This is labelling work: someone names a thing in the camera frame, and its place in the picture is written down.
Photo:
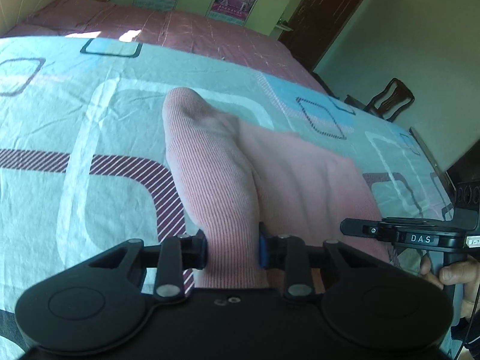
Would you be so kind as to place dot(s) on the dark brown door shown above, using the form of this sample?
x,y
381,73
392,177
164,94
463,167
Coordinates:
x,y
314,27

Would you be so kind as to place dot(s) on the dark cabinet at bedside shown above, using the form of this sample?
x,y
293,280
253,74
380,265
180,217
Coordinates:
x,y
461,180

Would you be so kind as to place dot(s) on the person's right hand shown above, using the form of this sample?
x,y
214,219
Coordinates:
x,y
465,273

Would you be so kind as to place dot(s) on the corner shelf unit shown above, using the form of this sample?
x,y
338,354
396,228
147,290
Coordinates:
x,y
285,17

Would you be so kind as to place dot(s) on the pink knit sweater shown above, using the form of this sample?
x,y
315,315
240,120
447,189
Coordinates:
x,y
233,177

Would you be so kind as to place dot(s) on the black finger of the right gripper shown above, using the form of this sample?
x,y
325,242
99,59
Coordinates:
x,y
365,229

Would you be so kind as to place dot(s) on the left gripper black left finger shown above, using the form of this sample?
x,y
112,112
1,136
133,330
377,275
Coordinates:
x,y
177,255

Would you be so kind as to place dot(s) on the pink checked bed cover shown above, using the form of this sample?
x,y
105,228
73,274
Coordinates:
x,y
174,29

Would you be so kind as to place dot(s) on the dark wooden chair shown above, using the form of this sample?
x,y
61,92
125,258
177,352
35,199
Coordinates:
x,y
395,98

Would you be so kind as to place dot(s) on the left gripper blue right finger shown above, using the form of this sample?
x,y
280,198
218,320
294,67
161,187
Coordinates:
x,y
288,254

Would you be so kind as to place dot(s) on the light blue patterned bedsheet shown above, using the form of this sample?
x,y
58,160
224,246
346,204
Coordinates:
x,y
83,163

